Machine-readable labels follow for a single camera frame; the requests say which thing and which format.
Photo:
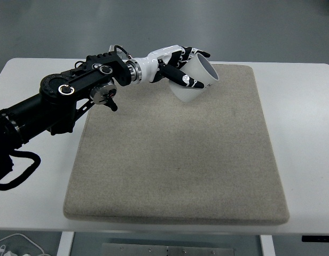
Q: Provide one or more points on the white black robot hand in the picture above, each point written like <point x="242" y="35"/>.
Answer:
<point x="167" y="62"/>

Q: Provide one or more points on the white ribbed cup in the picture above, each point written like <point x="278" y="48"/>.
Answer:
<point x="199" y="76"/>

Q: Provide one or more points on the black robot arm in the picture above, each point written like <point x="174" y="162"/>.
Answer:
<point x="63" y="98"/>

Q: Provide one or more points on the beige felt mat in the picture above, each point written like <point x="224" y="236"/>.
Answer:
<point x="160" y="160"/>

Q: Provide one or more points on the white table leg right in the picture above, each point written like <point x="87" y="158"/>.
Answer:
<point x="267" y="245"/>

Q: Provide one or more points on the white table leg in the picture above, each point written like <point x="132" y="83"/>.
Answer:
<point x="65" y="244"/>
<point x="267" y="245"/>

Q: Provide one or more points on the black table control panel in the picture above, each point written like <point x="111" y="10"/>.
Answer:
<point x="315" y="239"/>

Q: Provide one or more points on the white table leg left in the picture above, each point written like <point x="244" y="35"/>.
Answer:
<point x="65" y="244"/>

